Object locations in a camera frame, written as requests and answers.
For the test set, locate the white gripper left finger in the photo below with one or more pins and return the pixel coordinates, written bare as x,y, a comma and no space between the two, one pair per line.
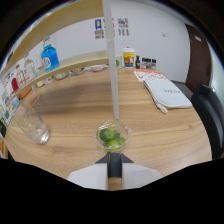
91,175

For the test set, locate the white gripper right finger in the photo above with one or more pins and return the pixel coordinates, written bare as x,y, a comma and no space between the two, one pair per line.
138,175

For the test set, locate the glass bowl of limes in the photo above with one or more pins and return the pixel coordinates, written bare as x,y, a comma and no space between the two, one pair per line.
100,145

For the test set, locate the green lime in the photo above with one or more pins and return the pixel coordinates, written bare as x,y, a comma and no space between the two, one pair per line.
106,134
121,140
113,144

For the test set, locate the clear bottle red label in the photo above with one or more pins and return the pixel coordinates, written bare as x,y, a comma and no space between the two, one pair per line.
30,69

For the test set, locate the white cup green print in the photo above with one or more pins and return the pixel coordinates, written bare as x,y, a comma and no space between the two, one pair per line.
118,62

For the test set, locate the clear drinking glass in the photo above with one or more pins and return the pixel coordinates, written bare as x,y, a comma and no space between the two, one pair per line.
33,125

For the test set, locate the white folded cloth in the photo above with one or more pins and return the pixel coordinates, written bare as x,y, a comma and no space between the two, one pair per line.
168,95

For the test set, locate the black armchair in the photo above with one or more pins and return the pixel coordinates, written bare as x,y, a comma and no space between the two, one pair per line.
210,116

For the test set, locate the orange printed paper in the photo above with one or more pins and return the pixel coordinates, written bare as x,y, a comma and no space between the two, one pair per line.
150,75

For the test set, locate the white bowl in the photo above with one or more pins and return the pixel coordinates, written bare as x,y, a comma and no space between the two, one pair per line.
78,71
97,68

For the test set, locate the white wooden two-tier rack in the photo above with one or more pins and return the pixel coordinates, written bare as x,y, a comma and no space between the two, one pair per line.
111,66

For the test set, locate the small dark jar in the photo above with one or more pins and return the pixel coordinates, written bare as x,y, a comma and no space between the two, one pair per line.
153,64
148,64
144,64

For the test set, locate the small dark bottle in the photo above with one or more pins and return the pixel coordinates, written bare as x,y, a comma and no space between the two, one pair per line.
137,62

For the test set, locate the clear bottle orange label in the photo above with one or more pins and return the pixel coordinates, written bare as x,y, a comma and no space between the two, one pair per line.
20,77

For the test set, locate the blue liquid bottle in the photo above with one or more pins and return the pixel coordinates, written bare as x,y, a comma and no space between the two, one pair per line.
50,58

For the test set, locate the red white wall poster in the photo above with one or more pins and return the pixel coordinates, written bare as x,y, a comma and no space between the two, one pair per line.
106,23

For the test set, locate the colourful wall poster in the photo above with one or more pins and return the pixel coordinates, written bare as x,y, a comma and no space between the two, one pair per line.
123,23

